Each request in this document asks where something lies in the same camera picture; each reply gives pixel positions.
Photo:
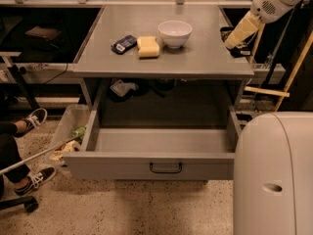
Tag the yellow sponge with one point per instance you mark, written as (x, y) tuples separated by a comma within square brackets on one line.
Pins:
[(147, 47)]

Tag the grey metal cabinet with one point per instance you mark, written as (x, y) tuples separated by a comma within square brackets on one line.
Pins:
[(211, 78)]

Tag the padded gripper body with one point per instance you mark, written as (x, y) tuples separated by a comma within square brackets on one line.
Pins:
[(264, 6)]

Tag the blue snack bar wrapper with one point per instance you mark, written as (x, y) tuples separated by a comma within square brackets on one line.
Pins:
[(124, 44)]

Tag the person leg black trousers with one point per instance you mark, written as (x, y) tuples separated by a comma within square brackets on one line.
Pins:
[(9, 155)]

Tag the upper black white sneaker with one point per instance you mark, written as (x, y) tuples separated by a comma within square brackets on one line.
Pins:
[(33, 120)]

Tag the long grey metal rod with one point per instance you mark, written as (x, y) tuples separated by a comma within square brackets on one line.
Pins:
[(23, 162)]

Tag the grey open top drawer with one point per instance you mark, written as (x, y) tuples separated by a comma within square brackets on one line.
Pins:
[(126, 153)]

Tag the white ceramic bowl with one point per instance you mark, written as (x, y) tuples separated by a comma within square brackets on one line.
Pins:
[(174, 34)]

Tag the lower black white sneaker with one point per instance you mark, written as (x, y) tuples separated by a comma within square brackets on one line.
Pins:
[(34, 180)]

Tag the black white sneaker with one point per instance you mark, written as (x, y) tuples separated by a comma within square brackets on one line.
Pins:
[(33, 120), (34, 180)]

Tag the dark chocolate rxbar wrapper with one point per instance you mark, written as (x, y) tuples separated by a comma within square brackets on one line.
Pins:
[(240, 50)]

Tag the clear plastic trash bin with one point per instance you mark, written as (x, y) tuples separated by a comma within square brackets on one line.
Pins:
[(72, 123)]

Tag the black drawer handle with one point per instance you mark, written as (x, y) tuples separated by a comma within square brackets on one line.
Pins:
[(166, 168)]

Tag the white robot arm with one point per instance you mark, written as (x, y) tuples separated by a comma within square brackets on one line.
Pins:
[(273, 176)]

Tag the black chair base caster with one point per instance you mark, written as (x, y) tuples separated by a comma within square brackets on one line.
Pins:
[(30, 203)]

